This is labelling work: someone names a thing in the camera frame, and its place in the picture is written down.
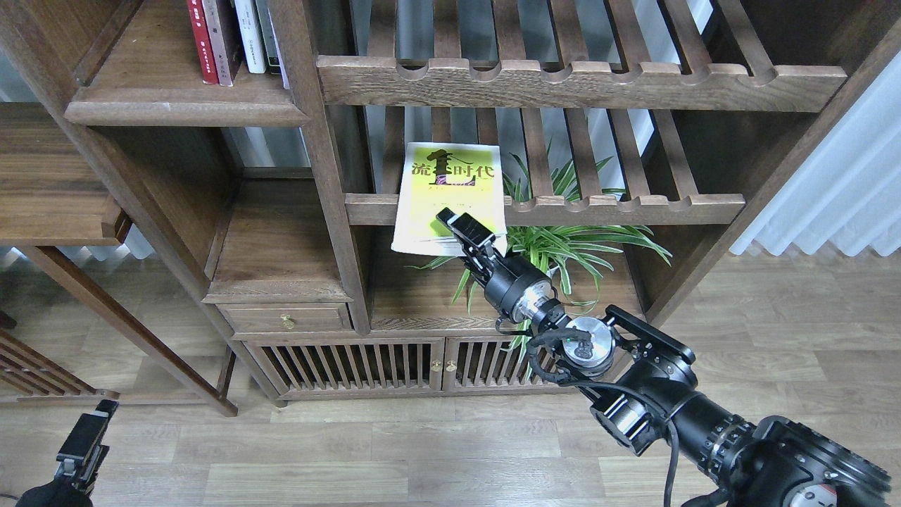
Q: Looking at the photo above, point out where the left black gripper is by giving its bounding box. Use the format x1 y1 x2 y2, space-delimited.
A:
16 400 119 506

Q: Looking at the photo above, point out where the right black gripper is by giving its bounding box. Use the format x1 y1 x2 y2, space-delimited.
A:
436 208 557 325

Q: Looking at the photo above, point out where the yellow green cover book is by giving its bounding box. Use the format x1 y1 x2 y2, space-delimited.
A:
391 142 508 257

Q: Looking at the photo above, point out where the dark maroon cover book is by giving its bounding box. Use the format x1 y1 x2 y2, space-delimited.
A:
202 0 244 87

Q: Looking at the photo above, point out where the red cover book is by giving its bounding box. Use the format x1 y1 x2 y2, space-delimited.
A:
187 0 219 85

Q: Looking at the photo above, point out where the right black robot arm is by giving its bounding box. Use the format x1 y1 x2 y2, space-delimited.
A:
437 208 890 506

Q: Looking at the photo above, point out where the green spider plant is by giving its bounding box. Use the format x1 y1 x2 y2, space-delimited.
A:
410 144 674 367

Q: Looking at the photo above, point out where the dark wooden bookshelf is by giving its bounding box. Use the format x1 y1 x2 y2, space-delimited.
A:
2 1 899 401

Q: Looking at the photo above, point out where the dark upright book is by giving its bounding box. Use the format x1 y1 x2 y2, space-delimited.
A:
255 0 281 75

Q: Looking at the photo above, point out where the pale purple upright book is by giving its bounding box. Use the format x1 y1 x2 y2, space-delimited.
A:
266 1 290 90

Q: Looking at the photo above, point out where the white upright book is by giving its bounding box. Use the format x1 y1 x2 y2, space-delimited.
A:
234 0 268 74

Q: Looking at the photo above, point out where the white curtain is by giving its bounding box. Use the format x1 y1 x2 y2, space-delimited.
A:
729 56 900 256

